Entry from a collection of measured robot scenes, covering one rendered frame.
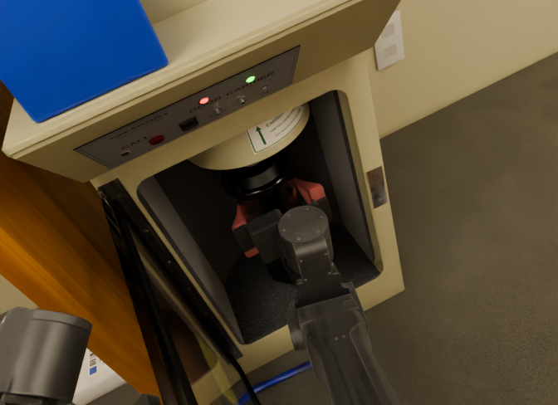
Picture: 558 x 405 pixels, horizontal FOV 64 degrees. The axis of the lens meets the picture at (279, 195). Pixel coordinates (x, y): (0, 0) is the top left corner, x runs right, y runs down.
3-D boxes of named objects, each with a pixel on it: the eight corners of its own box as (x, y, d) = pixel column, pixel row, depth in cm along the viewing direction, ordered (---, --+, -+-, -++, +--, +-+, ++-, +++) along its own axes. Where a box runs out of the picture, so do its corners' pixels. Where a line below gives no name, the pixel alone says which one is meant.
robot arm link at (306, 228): (296, 358, 51) (369, 337, 51) (277, 301, 43) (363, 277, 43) (277, 276, 60) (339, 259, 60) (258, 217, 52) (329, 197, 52)
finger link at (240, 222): (217, 198, 67) (236, 239, 60) (261, 178, 67) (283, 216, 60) (233, 227, 71) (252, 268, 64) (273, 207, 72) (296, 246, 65)
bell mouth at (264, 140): (173, 125, 65) (156, 93, 62) (281, 75, 67) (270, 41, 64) (199, 191, 52) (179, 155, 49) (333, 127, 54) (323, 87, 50)
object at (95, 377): (78, 353, 89) (66, 344, 86) (151, 314, 90) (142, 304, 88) (80, 408, 80) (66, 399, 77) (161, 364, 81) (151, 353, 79)
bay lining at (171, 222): (206, 246, 89) (113, 96, 66) (320, 190, 91) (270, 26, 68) (242, 346, 70) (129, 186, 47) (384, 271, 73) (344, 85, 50)
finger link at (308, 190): (260, 178, 67) (282, 217, 60) (301, 158, 68) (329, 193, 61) (272, 208, 72) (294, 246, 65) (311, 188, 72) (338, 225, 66)
